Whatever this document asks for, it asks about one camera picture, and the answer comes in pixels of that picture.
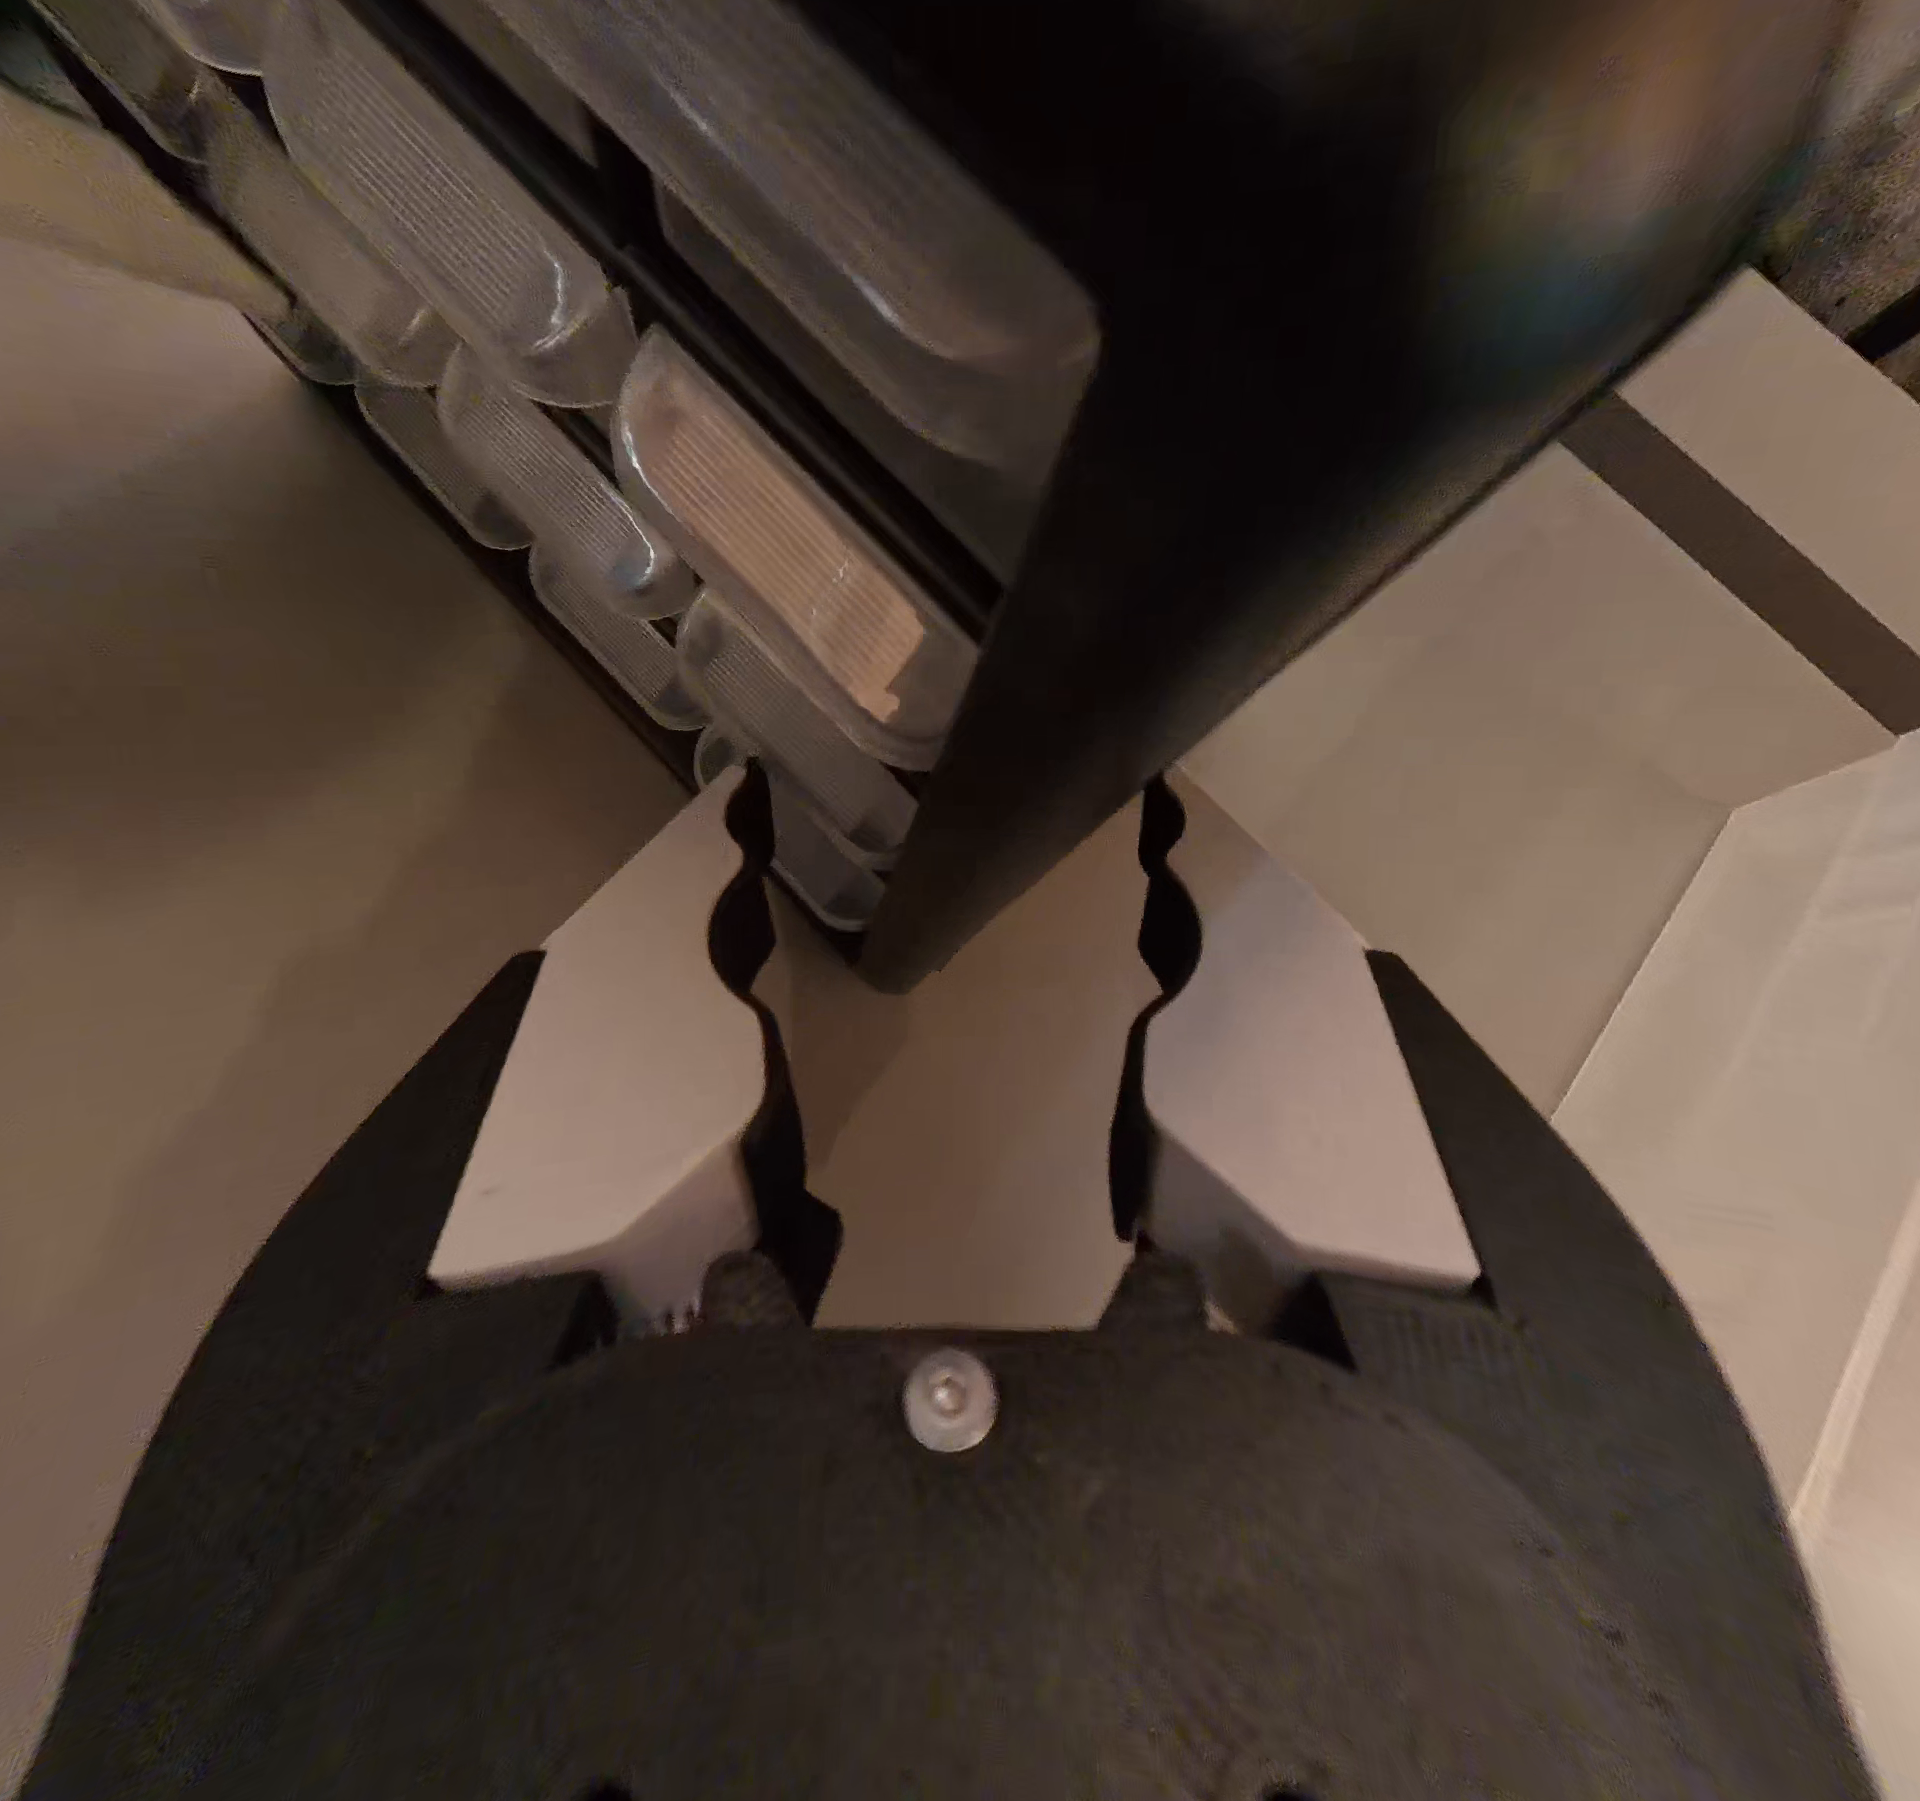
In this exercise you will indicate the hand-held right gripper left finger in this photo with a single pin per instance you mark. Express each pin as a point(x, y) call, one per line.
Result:
point(601, 1081)

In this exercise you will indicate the black drawer cabinet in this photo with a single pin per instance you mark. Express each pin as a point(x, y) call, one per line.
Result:
point(1274, 405)

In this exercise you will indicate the array of clear cabinet drawers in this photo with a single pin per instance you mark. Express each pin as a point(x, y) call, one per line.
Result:
point(421, 182)

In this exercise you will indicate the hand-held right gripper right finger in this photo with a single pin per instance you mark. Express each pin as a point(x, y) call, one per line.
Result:
point(1291, 1081)

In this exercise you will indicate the large clear plastic bin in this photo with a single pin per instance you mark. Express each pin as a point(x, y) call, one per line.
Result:
point(1771, 1006)

